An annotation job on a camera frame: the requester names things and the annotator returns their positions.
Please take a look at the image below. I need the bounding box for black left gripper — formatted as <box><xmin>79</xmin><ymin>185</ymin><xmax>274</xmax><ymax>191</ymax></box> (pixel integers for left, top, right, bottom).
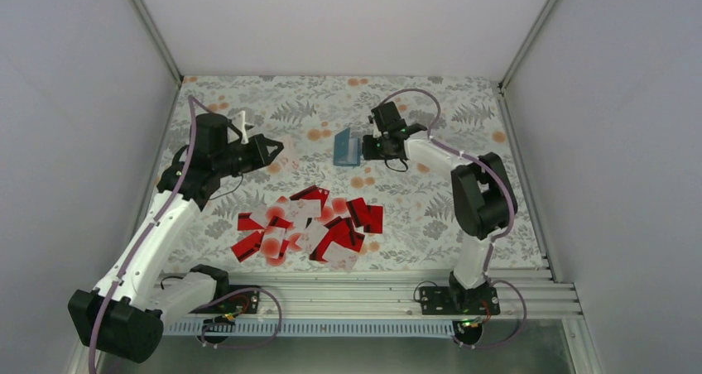
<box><xmin>214</xmin><ymin>133</ymin><xmax>282</xmax><ymax>177</ymax></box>

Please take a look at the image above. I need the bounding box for blue leather card holder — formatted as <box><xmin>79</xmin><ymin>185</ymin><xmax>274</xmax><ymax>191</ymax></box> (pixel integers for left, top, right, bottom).
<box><xmin>333</xmin><ymin>127</ymin><xmax>361</xmax><ymax>167</ymax></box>

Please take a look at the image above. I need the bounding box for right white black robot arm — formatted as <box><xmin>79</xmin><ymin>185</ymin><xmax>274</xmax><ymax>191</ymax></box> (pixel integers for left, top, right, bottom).
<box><xmin>362</xmin><ymin>102</ymin><xmax>517</xmax><ymax>314</ymax></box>

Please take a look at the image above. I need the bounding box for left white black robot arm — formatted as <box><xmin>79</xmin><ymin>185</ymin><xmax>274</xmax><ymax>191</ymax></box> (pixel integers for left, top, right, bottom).
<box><xmin>68</xmin><ymin>113</ymin><xmax>284</xmax><ymax>363</ymax></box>

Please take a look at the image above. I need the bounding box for red card far right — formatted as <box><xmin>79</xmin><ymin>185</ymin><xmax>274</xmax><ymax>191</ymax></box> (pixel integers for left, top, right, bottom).
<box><xmin>363</xmin><ymin>205</ymin><xmax>384</xmax><ymax>234</ymax></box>

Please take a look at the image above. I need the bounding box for red card striped right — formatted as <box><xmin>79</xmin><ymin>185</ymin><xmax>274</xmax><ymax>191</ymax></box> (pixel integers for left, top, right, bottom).
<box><xmin>346</xmin><ymin>198</ymin><xmax>372</xmax><ymax>228</ymax></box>

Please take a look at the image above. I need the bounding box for white red-dot card lower left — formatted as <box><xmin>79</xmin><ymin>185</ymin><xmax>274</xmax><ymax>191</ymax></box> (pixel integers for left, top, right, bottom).
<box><xmin>260</xmin><ymin>233</ymin><xmax>288</xmax><ymax>266</ymax></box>

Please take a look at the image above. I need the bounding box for red card lower centre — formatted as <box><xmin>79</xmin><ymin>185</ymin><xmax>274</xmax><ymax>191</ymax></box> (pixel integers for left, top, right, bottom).
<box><xmin>310</xmin><ymin>217</ymin><xmax>365</xmax><ymax>261</ymax></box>

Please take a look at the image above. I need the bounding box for red card lower left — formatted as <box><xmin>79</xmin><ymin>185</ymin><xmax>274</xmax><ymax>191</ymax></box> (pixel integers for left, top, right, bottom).
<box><xmin>231</xmin><ymin>231</ymin><xmax>263</xmax><ymax>262</ymax></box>

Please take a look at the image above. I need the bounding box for floral patterned table mat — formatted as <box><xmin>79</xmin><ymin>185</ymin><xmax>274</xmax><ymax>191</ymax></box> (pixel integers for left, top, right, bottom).
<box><xmin>160</xmin><ymin>76</ymin><xmax>523</xmax><ymax>273</ymax></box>

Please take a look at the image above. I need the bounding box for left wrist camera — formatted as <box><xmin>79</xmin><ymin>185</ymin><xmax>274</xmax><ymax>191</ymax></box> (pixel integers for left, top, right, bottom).
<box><xmin>233</xmin><ymin>110</ymin><xmax>252</xmax><ymax>145</ymax></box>

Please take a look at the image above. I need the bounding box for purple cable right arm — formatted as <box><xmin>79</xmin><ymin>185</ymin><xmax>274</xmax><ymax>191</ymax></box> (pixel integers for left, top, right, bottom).
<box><xmin>378</xmin><ymin>88</ymin><xmax>529</xmax><ymax>352</ymax></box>

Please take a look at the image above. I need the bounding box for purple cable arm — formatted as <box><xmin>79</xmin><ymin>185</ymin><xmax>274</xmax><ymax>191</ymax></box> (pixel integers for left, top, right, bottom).
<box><xmin>378</xmin><ymin>88</ymin><xmax>529</xmax><ymax>352</ymax></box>
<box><xmin>87</xmin><ymin>94</ymin><xmax>283</xmax><ymax>374</ymax></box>

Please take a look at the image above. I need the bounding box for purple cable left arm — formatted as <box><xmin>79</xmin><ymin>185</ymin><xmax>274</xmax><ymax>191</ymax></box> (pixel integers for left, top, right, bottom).
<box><xmin>87</xmin><ymin>94</ymin><xmax>283</xmax><ymax>374</ymax></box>

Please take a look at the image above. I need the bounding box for aluminium corner post left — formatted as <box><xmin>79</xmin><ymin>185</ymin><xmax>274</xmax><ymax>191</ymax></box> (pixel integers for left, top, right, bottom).
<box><xmin>130</xmin><ymin>0</ymin><xmax>183</xmax><ymax>86</ymax></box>

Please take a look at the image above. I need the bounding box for aluminium corner post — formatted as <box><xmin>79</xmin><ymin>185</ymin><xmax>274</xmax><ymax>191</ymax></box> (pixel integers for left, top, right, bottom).
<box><xmin>130</xmin><ymin>0</ymin><xmax>183</xmax><ymax>86</ymax></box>
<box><xmin>498</xmin><ymin>0</ymin><xmax>559</xmax><ymax>94</ymax></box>

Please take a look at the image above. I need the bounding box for aluminium rail base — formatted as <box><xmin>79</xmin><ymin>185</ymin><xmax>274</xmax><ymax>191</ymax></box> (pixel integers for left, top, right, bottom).
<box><xmin>230</xmin><ymin>270</ymin><xmax>583</xmax><ymax>319</ymax></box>

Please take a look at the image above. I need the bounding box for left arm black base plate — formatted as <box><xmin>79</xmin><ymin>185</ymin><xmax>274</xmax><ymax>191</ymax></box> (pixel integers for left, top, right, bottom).
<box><xmin>192</xmin><ymin>285</ymin><xmax>260</xmax><ymax>314</ymax></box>

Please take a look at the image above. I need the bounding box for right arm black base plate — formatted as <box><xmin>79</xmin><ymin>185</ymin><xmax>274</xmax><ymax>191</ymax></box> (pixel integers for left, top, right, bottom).
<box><xmin>417</xmin><ymin>285</ymin><xmax>501</xmax><ymax>316</ymax></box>

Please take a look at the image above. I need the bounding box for blue slotted cable duct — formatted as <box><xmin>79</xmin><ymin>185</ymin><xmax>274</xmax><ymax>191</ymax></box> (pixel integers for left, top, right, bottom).
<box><xmin>161</xmin><ymin>319</ymin><xmax>459</xmax><ymax>338</ymax></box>

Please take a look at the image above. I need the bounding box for aluminium corner post right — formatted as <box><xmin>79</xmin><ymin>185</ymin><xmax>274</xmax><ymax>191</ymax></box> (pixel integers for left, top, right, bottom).
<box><xmin>498</xmin><ymin>0</ymin><xmax>559</xmax><ymax>94</ymax></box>

